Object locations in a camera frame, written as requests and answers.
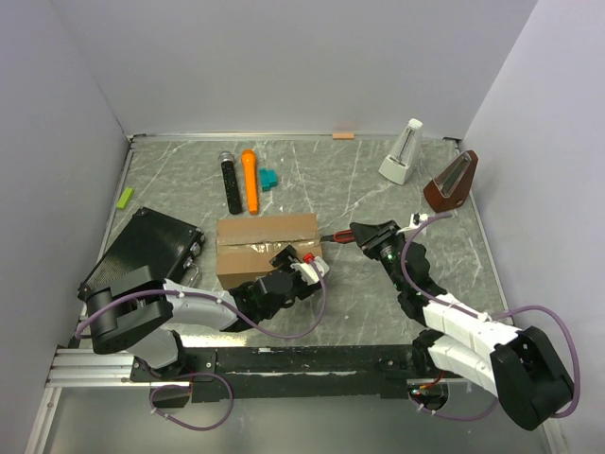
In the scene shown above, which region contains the aluminium rail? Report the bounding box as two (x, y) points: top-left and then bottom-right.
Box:
(45, 348), (134, 388)

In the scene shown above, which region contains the purple cable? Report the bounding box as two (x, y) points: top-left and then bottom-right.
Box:
(400, 212), (581, 420)
(74, 273), (328, 431)

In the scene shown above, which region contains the orange tape piece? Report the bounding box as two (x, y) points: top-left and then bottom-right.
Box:
(332, 132), (355, 140)

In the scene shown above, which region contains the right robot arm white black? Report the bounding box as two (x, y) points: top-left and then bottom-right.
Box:
(350, 221), (579, 430)

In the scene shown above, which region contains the brown cardboard express box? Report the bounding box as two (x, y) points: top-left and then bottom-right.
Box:
(216, 213), (322, 289)

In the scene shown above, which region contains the red black utility knife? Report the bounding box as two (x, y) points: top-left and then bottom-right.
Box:
(320, 230), (355, 244)

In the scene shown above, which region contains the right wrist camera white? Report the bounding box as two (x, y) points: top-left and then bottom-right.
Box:
(398, 213), (430, 236)

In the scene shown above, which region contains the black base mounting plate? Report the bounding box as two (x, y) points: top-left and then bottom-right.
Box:
(130, 344), (439, 403)

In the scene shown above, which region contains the teal plastic block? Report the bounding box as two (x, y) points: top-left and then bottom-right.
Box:
(259, 168), (278, 192)

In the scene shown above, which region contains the brown wooden metronome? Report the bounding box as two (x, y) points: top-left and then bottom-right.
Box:
(423, 150), (478, 213)

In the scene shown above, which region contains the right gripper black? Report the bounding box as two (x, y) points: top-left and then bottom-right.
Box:
(348, 221), (406, 293)

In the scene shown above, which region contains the white metronome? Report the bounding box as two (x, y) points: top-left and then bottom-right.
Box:
(378, 118), (424, 185)

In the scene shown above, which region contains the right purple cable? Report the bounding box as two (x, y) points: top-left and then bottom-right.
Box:
(400, 212), (581, 420)

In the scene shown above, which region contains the black microphone silver head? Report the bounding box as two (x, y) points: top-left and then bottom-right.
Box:
(218, 151), (243, 215)

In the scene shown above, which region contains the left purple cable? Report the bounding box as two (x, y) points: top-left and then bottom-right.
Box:
(74, 273), (328, 431)

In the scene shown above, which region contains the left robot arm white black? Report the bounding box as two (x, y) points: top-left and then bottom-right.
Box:
(75, 246), (329, 380)

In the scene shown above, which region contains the black speaker case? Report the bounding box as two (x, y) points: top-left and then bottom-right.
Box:
(78, 207), (205, 301)

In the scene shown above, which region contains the green plastic block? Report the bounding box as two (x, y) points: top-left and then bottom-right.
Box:
(116, 187), (134, 210)

